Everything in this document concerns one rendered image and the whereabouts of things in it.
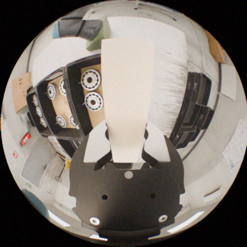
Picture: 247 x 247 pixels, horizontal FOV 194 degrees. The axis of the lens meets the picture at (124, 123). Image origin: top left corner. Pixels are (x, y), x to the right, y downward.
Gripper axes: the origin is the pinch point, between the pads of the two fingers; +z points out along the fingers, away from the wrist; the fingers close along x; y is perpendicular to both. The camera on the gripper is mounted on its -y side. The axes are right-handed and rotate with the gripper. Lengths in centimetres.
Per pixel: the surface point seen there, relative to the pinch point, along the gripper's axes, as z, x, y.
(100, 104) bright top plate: 22.8, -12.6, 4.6
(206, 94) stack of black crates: 55, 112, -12
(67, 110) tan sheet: 25.8, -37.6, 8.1
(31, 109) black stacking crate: 19, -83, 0
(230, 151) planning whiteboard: -29, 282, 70
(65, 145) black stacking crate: 19, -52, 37
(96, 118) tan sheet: 25.7, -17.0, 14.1
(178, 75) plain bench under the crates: 39, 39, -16
